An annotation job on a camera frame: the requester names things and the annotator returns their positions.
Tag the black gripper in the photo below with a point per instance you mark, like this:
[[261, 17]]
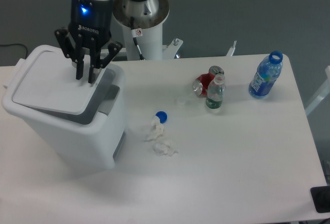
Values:
[[90, 28]]

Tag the white trash can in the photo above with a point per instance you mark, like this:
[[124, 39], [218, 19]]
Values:
[[83, 121]]

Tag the blue bottle cap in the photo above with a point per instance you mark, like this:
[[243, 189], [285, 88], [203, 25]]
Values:
[[162, 115]]

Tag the clear bottle cap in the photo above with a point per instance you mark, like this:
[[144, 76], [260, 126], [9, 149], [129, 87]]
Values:
[[181, 101]]

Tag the crushed red soda can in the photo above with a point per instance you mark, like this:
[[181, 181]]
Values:
[[201, 83]]

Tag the crumpled white tissue upper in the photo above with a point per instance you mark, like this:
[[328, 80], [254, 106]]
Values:
[[156, 130]]

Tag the crumpled white tissue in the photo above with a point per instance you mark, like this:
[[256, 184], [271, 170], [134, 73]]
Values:
[[156, 130], [165, 147]]

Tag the crumpled white tissue lower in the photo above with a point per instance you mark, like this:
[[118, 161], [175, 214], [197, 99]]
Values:
[[165, 147]]

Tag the small clear green-label bottle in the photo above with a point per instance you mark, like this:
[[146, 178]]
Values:
[[215, 92]]

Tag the large blue drink bottle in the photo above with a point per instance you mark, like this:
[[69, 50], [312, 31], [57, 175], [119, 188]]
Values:
[[266, 75]]

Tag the black device at edge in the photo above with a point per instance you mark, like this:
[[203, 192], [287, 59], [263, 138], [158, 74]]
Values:
[[320, 197]]

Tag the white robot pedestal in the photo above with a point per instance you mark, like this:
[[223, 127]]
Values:
[[142, 28]]

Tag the white frame right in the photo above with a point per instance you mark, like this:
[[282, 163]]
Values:
[[321, 93]]

